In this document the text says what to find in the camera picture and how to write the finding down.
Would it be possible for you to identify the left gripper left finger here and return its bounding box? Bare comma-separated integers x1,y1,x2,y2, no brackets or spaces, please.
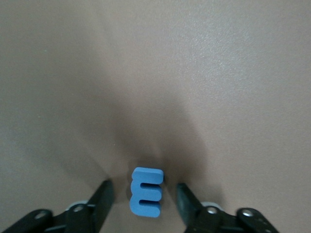
0,180,115,233

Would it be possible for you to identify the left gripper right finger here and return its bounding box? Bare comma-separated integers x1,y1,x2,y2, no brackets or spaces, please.
176,183,280,233

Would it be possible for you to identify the blue foam letter m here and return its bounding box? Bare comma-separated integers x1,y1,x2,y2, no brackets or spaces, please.
129,166,164,217

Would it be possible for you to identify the brown table cover sheet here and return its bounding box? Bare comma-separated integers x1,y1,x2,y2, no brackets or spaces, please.
0,0,311,233

